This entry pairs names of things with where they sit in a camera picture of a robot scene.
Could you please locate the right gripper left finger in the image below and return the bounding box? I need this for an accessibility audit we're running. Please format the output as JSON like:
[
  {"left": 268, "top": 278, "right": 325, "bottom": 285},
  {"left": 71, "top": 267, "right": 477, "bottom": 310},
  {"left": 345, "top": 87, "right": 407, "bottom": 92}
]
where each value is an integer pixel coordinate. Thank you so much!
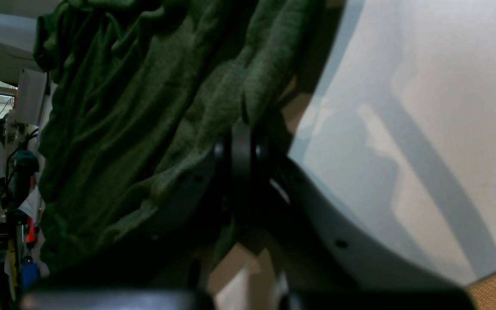
[{"left": 20, "top": 125, "right": 253, "bottom": 310}]

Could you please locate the blue box with black knob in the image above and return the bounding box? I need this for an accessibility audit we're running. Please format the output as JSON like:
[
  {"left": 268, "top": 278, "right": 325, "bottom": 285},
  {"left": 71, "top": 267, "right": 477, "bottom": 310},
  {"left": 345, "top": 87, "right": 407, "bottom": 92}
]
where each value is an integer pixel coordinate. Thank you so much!
[{"left": 20, "top": 256, "right": 40, "bottom": 291}]

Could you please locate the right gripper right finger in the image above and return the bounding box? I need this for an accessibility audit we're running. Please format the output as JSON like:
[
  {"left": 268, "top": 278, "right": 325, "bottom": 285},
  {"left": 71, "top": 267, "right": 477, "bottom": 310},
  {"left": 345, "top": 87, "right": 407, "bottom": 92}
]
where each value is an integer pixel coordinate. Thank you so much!
[{"left": 250, "top": 129, "right": 474, "bottom": 310}]

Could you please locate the dark green t-shirt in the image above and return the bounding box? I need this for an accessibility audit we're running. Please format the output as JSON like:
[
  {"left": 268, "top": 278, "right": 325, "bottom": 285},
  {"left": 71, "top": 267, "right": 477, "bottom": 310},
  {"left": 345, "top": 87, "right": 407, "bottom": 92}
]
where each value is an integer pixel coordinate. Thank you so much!
[{"left": 34, "top": 0, "right": 324, "bottom": 275}]

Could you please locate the dark teal cordless drill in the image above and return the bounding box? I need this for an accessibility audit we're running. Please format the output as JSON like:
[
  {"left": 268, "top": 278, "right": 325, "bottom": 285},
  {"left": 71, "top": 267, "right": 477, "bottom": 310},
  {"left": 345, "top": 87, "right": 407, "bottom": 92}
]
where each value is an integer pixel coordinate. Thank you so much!
[{"left": 1, "top": 149, "right": 39, "bottom": 224}]

